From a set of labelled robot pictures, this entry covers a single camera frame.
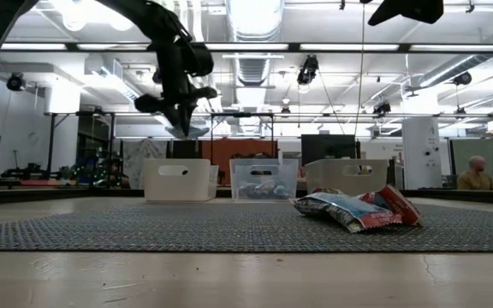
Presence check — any white square pillar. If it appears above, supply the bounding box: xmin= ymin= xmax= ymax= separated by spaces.
xmin=401 ymin=92 xmax=443 ymax=189

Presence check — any black background gantry frame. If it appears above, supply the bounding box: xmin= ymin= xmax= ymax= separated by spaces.
xmin=44 ymin=110 xmax=117 ymax=177
xmin=209 ymin=111 xmax=276 ymax=163

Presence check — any black standing panel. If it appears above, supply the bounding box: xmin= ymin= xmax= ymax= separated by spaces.
xmin=300 ymin=133 xmax=361 ymax=166

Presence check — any grey plastic sheet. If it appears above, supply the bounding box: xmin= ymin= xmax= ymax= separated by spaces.
xmin=122 ymin=139 xmax=169 ymax=176

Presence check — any black overhead light bar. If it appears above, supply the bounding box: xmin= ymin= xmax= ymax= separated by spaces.
xmin=0 ymin=41 xmax=493 ymax=55

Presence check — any grey woven mat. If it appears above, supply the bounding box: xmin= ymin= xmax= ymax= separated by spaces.
xmin=0 ymin=200 xmax=493 ymax=253

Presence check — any grey plastic bin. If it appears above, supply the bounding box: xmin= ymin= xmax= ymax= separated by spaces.
xmin=305 ymin=159 xmax=389 ymax=197

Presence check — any black aluminium rig frame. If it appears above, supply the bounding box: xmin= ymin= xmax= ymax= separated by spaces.
xmin=0 ymin=186 xmax=493 ymax=207

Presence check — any person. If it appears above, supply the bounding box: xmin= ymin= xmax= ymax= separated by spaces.
xmin=456 ymin=155 xmax=493 ymax=192

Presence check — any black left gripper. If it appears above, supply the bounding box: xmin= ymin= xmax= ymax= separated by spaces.
xmin=157 ymin=40 xmax=218 ymax=138

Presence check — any dark background workstation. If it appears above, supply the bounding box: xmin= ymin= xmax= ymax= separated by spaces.
xmin=74 ymin=151 xmax=140 ymax=189

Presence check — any white plastic bin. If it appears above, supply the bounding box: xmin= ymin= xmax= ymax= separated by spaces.
xmin=142 ymin=158 xmax=220 ymax=203

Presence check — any orange partition wall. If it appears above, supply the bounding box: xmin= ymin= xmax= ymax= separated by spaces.
xmin=201 ymin=139 xmax=278 ymax=181

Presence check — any thin hanging cable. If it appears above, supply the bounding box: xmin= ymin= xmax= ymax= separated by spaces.
xmin=353 ymin=0 xmax=366 ymax=136

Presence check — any clear plastic bin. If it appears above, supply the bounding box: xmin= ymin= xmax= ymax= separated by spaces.
xmin=229 ymin=158 xmax=300 ymax=201

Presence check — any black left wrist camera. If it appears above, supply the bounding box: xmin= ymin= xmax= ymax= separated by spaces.
xmin=134 ymin=94 xmax=164 ymax=115

